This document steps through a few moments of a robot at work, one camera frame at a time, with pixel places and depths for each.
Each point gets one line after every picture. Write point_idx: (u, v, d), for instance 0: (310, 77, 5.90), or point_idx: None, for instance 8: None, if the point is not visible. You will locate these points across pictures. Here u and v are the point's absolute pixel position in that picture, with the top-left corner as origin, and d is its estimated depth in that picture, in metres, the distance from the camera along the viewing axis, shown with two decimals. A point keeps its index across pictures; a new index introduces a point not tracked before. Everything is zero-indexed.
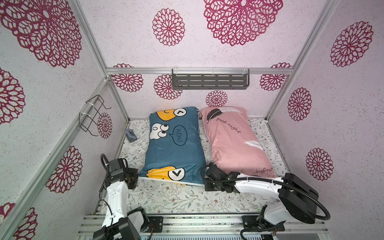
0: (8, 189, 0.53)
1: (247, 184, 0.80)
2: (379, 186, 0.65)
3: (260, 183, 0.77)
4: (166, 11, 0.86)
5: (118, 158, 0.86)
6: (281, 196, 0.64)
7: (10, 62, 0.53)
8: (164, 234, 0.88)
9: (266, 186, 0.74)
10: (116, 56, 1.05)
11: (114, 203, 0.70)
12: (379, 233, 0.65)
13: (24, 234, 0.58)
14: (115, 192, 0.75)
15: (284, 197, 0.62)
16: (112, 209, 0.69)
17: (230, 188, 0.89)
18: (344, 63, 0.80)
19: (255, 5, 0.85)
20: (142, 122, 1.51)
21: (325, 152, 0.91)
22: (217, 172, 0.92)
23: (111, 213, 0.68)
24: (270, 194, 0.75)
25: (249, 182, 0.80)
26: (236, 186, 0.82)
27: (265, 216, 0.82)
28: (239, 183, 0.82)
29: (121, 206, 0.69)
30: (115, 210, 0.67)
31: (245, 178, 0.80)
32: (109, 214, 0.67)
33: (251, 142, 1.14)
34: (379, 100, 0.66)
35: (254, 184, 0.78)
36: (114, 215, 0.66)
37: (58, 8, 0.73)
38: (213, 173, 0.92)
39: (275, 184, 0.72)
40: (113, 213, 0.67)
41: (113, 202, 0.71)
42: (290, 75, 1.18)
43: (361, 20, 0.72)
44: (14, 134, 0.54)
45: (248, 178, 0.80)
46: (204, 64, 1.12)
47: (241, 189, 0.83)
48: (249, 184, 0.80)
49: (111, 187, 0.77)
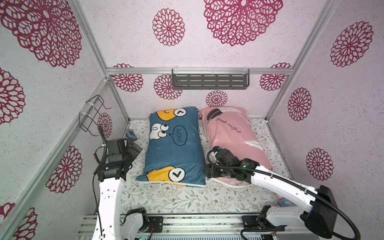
0: (8, 189, 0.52)
1: (268, 181, 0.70)
2: (379, 186, 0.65)
3: (287, 187, 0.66)
4: (166, 11, 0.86)
5: (116, 140, 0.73)
6: (315, 210, 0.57)
7: (10, 62, 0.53)
8: (164, 234, 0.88)
9: (295, 191, 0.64)
10: (116, 56, 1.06)
11: (106, 218, 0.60)
12: (380, 232, 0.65)
13: (24, 234, 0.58)
14: (108, 195, 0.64)
15: (318, 212, 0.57)
16: (102, 223, 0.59)
17: (243, 176, 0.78)
18: (344, 63, 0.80)
19: (255, 4, 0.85)
20: (142, 122, 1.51)
21: (325, 152, 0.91)
22: (230, 157, 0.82)
23: (100, 228, 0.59)
24: (294, 201, 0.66)
25: (273, 181, 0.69)
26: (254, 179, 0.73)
27: (268, 216, 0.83)
28: (259, 177, 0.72)
29: (113, 221, 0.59)
30: (106, 227, 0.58)
31: (268, 174, 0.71)
32: (98, 229, 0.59)
33: (251, 142, 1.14)
34: (379, 100, 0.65)
35: (280, 185, 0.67)
36: (104, 233, 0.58)
37: (58, 8, 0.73)
38: (224, 157, 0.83)
39: (307, 194, 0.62)
40: (103, 228, 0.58)
41: (105, 212, 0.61)
42: (290, 75, 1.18)
43: (361, 20, 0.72)
44: (14, 134, 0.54)
45: (272, 175, 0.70)
46: (204, 64, 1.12)
47: (257, 184, 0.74)
48: (272, 182, 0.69)
49: (105, 185, 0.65)
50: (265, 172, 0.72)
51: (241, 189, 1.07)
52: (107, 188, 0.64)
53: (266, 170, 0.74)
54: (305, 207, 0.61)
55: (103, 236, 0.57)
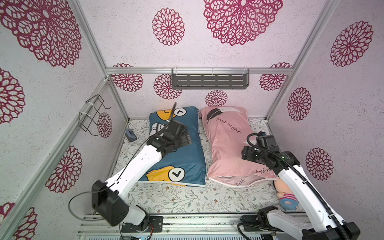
0: (8, 189, 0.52)
1: (298, 184, 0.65)
2: (379, 186, 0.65)
3: (315, 201, 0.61)
4: (166, 11, 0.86)
5: (179, 123, 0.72)
6: (326, 234, 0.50)
7: (10, 62, 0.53)
8: (164, 234, 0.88)
9: (318, 208, 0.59)
10: (116, 56, 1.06)
11: (128, 172, 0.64)
12: (379, 233, 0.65)
13: (24, 234, 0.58)
14: (143, 157, 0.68)
15: (328, 236, 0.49)
16: (124, 173, 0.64)
17: (274, 165, 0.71)
18: (344, 63, 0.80)
19: (255, 4, 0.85)
20: (142, 121, 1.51)
21: (325, 152, 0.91)
22: (271, 143, 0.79)
23: (119, 176, 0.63)
24: (308, 215, 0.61)
25: (304, 187, 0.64)
26: (287, 172, 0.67)
27: (270, 214, 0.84)
28: (291, 175, 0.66)
29: (130, 179, 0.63)
30: (123, 178, 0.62)
31: (302, 178, 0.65)
32: (118, 176, 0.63)
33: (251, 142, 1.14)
34: (379, 101, 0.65)
35: (308, 194, 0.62)
36: (118, 181, 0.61)
37: (58, 8, 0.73)
38: (265, 139, 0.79)
39: (330, 218, 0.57)
40: (121, 178, 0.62)
41: (132, 165, 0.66)
42: (290, 75, 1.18)
43: (361, 20, 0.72)
44: (14, 134, 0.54)
45: (305, 182, 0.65)
46: (204, 64, 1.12)
47: (284, 179, 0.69)
48: (302, 187, 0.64)
49: (146, 149, 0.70)
50: (301, 175, 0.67)
51: (241, 189, 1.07)
52: (147, 153, 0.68)
53: (303, 174, 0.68)
54: (318, 225, 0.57)
55: (115, 184, 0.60)
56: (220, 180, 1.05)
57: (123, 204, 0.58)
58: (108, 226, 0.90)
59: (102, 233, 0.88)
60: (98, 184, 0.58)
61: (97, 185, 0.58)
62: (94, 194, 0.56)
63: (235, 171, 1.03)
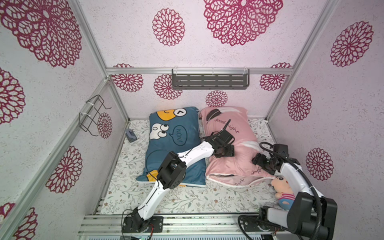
0: (8, 189, 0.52)
1: (291, 171, 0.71)
2: (378, 186, 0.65)
3: (301, 180, 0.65)
4: (166, 11, 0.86)
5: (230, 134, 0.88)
6: (300, 194, 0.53)
7: (10, 62, 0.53)
8: (164, 234, 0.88)
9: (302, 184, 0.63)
10: (116, 56, 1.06)
11: (195, 153, 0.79)
12: (379, 233, 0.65)
13: (24, 234, 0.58)
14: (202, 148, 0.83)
15: (301, 195, 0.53)
16: (189, 152, 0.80)
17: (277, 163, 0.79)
18: (344, 63, 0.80)
19: (255, 4, 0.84)
20: (142, 121, 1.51)
21: (325, 152, 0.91)
22: (283, 149, 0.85)
23: (186, 153, 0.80)
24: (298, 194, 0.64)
25: (295, 171, 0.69)
26: (284, 164, 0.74)
27: (269, 208, 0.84)
28: (286, 166, 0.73)
29: (193, 158, 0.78)
30: (189, 156, 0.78)
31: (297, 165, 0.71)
32: (185, 152, 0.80)
33: (250, 142, 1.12)
34: (379, 100, 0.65)
35: (295, 175, 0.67)
36: (185, 156, 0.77)
37: (58, 8, 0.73)
38: (278, 145, 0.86)
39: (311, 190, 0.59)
40: (187, 154, 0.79)
41: (196, 150, 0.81)
42: (290, 75, 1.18)
43: (361, 20, 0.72)
44: (14, 134, 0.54)
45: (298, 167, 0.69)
46: (204, 64, 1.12)
47: (283, 171, 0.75)
48: (293, 172, 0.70)
49: (206, 143, 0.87)
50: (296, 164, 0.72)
51: (241, 189, 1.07)
52: (206, 146, 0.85)
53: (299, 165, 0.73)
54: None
55: (183, 157, 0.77)
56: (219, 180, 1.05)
57: (182, 175, 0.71)
58: (108, 226, 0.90)
59: (102, 233, 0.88)
60: (172, 153, 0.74)
61: (172, 154, 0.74)
62: (168, 158, 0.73)
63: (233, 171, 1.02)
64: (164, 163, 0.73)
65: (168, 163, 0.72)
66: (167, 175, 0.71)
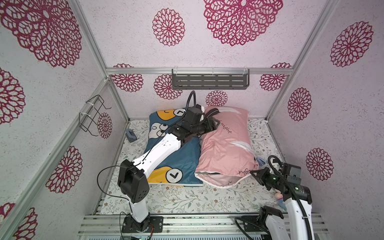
0: (8, 189, 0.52)
1: (296, 215, 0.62)
2: (379, 186, 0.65)
3: (303, 231, 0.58)
4: (166, 11, 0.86)
5: (195, 113, 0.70)
6: None
7: (10, 62, 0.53)
8: (164, 234, 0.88)
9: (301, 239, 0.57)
10: (116, 56, 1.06)
11: (155, 155, 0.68)
12: (379, 233, 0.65)
13: (24, 234, 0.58)
14: (165, 142, 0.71)
15: None
16: (147, 156, 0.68)
17: (285, 190, 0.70)
18: (344, 63, 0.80)
19: (255, 4, 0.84)
20: (142, 121, 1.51)
21: (325, 152, 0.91)
22: (294, 172, 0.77)
23: (144, 157, 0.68)
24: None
25: (300, 218, 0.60)
26: (291, 200, 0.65)
27: (270, 216, 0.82)
28: (293, 205, 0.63)
29: (153, 160, 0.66)
30: (147, 160, 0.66)
31: (304, 212, 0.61)
32: (143, 156, 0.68)
33: (240, 142, 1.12)
34: (379, 101, 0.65)
35: (298, 223, 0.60)
36: (143, 161, 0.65)
37: (58, 8, 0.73)
38: (289, 166, 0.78)
39: None
40: (145, 159, 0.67)
41: (155, 150, 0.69)
42: (290, 75, 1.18)
43: (361, 20, 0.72)
44: (14, 134, 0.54)
45: (304, 216, 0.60)
46: (205, 64, 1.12)
47: (288, 208, 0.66)
48: (297, 218, 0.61)
49: (168, 137, 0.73)
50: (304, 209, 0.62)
51: (241, 189, 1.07)
52: (169, 140, 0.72)
53: (307, 211, 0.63)
54: None
55: (141, 163, 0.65)
56: (206, 179, 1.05)
57: (144, 183, 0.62)
58: (107, 226, 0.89)
59: (102, 233, 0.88)
60: (124, 163, 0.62)
61: (123, 164, 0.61)
62: (122, 171, 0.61)
63: (224, 172, 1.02)
64: (120, 177, 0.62)
65: (123, 175, 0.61)
66: (128, 189, 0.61)
